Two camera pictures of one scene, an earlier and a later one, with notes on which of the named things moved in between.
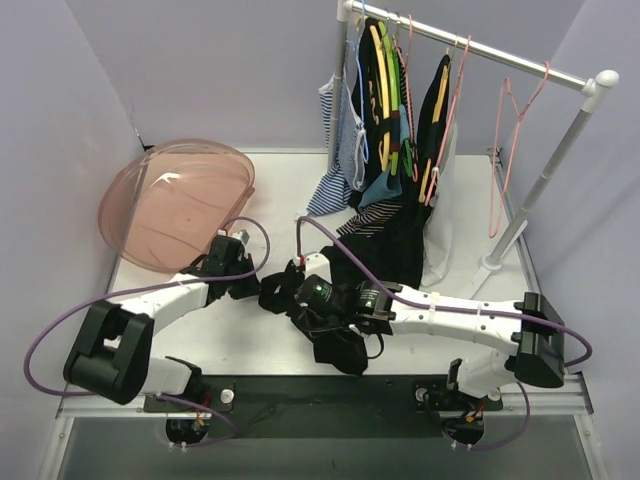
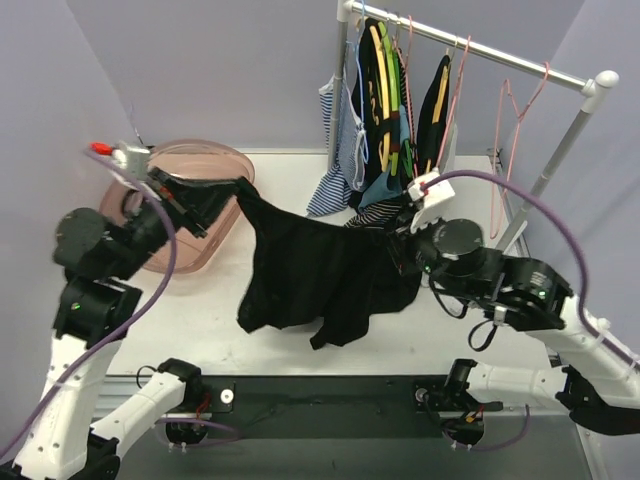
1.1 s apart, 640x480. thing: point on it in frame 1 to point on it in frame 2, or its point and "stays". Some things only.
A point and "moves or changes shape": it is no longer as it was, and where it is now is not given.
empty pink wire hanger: [520, 114] stays
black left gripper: [239, 282] to [182, 205]
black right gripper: [288, 292] to [398, 248]
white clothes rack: [596, 86] stays
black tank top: [327, 329] moves or changes shape
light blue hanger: [360, 82] stays
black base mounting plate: [326, 407] stays
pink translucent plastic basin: [164, 204] stays
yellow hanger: [384, 145] stays
